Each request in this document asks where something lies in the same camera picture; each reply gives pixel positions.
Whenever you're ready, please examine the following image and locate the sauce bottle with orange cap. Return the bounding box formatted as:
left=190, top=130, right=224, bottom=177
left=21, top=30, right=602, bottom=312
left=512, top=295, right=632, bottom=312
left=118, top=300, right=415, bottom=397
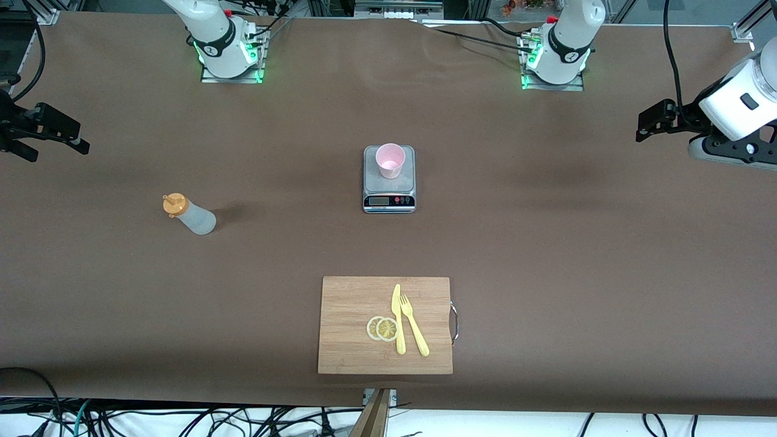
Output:
left=162, top=192, right=217, bottom=235

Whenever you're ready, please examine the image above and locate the pink plastic cup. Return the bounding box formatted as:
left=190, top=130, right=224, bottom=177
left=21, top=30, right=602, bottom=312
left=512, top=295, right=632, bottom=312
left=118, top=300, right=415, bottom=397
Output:
left=375, top=143, right=406, bottom=179

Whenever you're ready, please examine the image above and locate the brown table cover sheet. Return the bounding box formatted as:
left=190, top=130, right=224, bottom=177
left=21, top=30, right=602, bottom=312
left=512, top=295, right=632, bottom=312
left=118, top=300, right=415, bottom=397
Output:
left=0, top=11, right=777, bottom=416

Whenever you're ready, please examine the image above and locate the white power strip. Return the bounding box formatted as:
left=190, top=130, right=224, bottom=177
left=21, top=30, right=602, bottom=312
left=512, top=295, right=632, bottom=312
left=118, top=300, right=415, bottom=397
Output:
left=354, top=0, right=446, bottom=20

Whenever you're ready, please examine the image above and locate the silver digital kitchen scale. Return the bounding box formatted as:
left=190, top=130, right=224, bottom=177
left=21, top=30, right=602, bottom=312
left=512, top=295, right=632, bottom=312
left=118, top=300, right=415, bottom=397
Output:
left=362, top=146, right=417, bottom=214

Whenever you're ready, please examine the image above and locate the yellow plastic fork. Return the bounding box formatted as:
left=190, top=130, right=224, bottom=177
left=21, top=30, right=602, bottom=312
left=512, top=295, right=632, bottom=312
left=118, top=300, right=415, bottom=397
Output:
left=399, top=294, right=430, bottom=357

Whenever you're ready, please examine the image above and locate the yellow plastic knife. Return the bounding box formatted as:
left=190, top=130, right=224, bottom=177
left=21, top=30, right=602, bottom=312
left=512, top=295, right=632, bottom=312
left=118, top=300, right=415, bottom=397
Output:
left=392, top=283, right=406, bottom=355

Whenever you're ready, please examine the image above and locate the bamboo cutting board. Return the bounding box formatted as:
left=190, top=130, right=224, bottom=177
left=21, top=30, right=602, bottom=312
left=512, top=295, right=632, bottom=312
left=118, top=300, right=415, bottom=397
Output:
left=317, top=276, right=454, bottom=375

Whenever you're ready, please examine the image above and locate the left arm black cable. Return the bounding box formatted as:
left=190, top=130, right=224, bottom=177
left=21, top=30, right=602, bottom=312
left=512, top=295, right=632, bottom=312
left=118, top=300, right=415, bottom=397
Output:
left=663, top=0, right=690, bottom=116

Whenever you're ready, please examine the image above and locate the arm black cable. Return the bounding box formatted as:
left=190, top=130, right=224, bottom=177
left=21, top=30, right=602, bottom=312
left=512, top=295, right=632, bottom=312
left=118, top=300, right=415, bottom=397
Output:
left=663, top=0, right=690, bottom=116
left=9, top=0, right=46, bottom=104

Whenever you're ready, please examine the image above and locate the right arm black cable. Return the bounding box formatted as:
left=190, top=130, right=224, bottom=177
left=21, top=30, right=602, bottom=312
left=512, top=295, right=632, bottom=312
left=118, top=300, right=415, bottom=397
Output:
left=9, top=0, right=46, bottom=104

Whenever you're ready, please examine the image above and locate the aluminium frame profile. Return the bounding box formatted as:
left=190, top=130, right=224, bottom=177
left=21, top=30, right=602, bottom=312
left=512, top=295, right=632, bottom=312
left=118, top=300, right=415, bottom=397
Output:
left=27, top=0, right=61, bottom=26
left=731, top=0, right=777, bottom=43

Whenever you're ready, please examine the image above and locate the black cable on table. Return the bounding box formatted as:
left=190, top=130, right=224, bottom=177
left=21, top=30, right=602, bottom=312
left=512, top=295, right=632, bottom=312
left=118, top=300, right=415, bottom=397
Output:
left=425, top=24, right=535, bottom=58
left=483, top=17, right=547, bottom=38

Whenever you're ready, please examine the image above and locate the black floor cable loop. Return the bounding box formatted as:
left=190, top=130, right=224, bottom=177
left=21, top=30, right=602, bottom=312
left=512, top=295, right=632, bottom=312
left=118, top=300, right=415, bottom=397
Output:
left=0, top=367, right=64, bottom=437

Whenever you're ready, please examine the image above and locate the teal floor cable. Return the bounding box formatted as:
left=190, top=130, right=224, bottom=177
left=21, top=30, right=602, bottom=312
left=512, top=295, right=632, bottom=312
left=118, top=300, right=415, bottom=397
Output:
left=72, top=399, right=93, bottom=437

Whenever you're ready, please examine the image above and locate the wooden post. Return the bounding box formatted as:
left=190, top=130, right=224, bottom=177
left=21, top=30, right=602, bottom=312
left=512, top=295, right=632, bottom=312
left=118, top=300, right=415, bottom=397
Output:
left=349, top=388, right=392, bottom=437

